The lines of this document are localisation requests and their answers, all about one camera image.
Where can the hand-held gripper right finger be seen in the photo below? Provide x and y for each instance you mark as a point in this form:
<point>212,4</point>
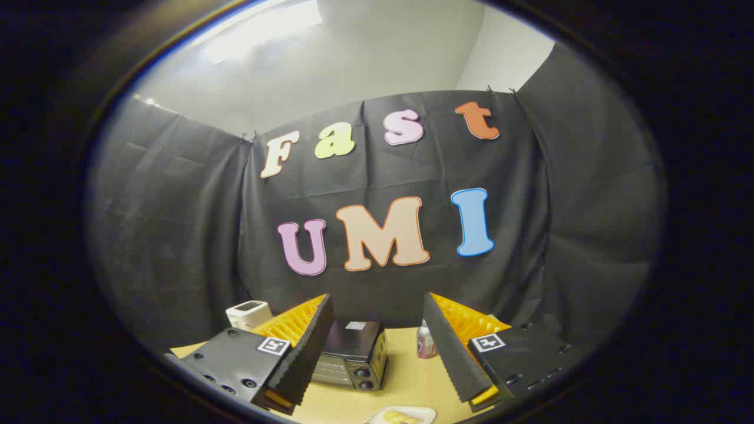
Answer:
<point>450,347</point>

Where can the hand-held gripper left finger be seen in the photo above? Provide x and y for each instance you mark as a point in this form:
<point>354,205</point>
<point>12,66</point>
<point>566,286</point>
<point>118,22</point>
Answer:
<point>306,353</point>

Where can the black toaster oven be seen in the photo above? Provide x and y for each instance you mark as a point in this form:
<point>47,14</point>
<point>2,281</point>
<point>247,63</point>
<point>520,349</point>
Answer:
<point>353,356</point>

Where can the golden bread roll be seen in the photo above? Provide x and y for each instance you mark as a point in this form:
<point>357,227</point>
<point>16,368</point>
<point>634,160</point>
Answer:
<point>399,418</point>

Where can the white pop-up toaster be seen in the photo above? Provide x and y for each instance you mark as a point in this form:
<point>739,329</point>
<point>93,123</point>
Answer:
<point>247,315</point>

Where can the pink drink bottle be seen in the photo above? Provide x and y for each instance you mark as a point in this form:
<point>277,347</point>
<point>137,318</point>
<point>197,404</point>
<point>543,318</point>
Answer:
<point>425,343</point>

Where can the white square plate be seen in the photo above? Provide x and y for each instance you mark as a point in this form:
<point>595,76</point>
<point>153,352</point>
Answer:
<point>412,412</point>

